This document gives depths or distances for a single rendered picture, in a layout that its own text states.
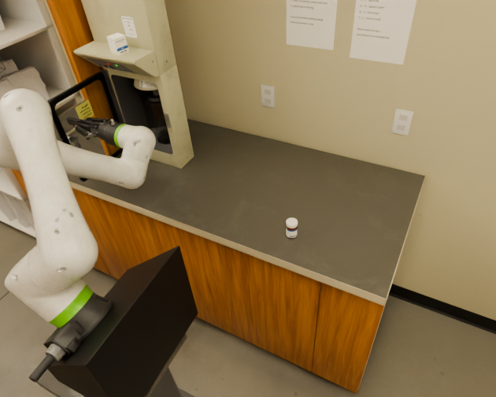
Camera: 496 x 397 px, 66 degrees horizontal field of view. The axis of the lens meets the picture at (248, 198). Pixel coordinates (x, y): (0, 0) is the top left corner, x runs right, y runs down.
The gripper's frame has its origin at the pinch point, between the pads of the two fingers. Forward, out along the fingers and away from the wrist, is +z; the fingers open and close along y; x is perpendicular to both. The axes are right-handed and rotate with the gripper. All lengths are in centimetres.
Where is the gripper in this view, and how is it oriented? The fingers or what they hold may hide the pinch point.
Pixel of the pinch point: (75, 122)
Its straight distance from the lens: 174.2
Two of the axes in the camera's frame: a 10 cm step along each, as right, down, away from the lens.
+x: 0.6, 7.4, 6.7
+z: -8.8, -2.8, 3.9
